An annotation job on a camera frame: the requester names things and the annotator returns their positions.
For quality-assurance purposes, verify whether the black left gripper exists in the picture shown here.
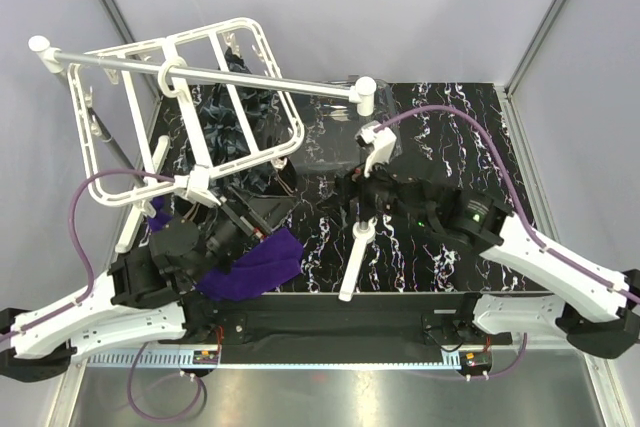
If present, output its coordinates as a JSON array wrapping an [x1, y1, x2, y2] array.
[[189, 185, 302, 285]]

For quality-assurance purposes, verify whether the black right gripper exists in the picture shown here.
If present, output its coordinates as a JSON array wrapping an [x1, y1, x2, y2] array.
[[316, 148, 434, 230]]

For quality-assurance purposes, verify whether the purple fleece sock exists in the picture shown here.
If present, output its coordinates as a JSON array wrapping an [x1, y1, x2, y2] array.
[[148, 206, 303, 301]]

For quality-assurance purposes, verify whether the dark patterned sock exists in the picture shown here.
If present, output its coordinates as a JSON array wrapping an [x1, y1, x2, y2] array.
[[197, 44, 301, 198]]

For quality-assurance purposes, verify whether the white clip drying hanger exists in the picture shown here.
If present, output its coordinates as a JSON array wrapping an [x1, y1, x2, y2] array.
[[66, 17, 305, 178]]

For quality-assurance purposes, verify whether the black striped sock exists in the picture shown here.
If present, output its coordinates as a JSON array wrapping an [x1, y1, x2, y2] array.
[[272, 158, 297, 196]]

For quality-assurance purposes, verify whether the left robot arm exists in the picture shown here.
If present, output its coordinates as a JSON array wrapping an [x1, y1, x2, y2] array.
[[1, 188, 302, 383]]

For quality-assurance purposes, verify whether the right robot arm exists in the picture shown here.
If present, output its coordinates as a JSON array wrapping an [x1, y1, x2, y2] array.
[[331, 168, 639, 359]]

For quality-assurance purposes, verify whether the clear plastic bin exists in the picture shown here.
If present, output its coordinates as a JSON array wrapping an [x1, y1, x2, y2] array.
[[290, 80, 398, 173]]

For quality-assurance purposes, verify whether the metal hanging rack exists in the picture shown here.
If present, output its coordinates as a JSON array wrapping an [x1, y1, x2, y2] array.
[[28, 35, 374, 305]]

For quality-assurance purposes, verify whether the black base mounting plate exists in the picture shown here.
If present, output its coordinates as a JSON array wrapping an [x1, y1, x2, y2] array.
[[181, 293, 512, 366]]

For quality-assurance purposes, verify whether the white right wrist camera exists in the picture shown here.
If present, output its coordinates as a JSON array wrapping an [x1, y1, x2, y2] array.
[[355, 121, 397, 178]]

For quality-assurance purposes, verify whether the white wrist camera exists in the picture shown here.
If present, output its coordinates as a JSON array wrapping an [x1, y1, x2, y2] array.
[[174, 165, 221, 208], [355, 121, 397, 178]]

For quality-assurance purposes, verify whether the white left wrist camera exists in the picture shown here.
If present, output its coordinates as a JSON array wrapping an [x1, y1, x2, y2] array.
[[174, 165, 221, 208]]

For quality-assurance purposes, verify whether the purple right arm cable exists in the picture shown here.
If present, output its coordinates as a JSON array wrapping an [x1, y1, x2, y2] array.
[[372, 105, 640, 383]]

